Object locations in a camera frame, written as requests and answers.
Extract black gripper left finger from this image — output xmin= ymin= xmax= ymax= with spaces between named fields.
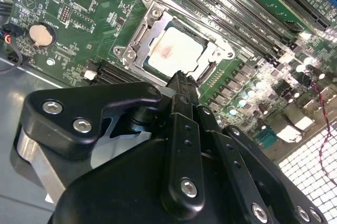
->
xmin=10 ymin=70 xmax=206 ymax=220

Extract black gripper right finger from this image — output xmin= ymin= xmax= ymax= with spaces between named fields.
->
xmin=187 ymin=75 xmax=329 ymax=224

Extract silver square CPU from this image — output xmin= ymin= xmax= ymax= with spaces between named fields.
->
xmin=147 ymin=21 xmax=207 ymax=77

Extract metal socket cover frame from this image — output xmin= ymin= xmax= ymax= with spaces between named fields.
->
xmin=136 ymin=10 xmax=231 ymax=84

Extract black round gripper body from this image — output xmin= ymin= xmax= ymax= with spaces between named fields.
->
xmin=51 ymin=138 xmax=255 ymax=224

